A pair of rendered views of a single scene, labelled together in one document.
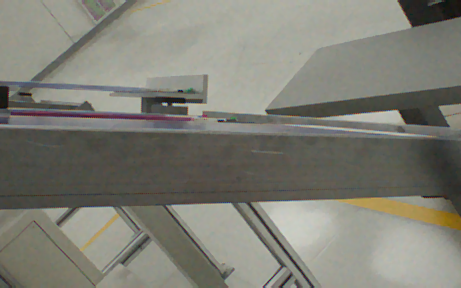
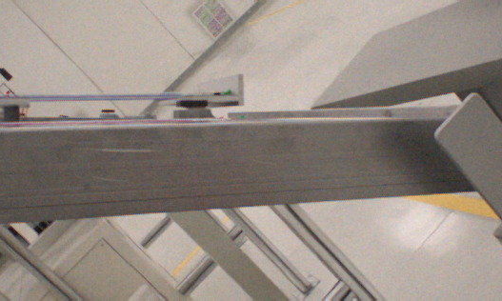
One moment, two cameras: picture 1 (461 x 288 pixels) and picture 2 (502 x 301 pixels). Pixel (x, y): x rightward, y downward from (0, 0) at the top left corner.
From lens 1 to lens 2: 0.26 m
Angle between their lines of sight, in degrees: 11
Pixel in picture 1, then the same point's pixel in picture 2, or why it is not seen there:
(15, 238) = (84, 257)
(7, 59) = (131, 80)
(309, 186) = (196, 191)
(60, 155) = not seen: outside the picture
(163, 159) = not seen: outside the picture
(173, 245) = (227, 259)
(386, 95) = (428, 78)
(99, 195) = not seen: outside the picture
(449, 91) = (499, 65)
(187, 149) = (3, 152)
